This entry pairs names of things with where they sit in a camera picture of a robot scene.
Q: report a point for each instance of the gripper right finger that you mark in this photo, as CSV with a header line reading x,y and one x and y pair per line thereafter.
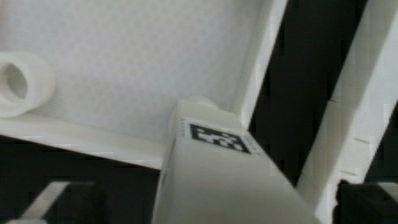
x,y
367,203

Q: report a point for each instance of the white U-shaped obstacle fence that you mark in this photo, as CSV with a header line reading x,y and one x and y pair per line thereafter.
x,y
358,112

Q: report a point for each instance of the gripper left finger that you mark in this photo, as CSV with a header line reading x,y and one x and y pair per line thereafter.
x,y
70,204

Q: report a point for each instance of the white desk top panel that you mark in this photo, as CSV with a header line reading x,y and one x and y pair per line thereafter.
x,y
141,52

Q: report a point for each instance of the white desk leg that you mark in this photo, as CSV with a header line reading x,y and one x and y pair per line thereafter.
x,y
223,186

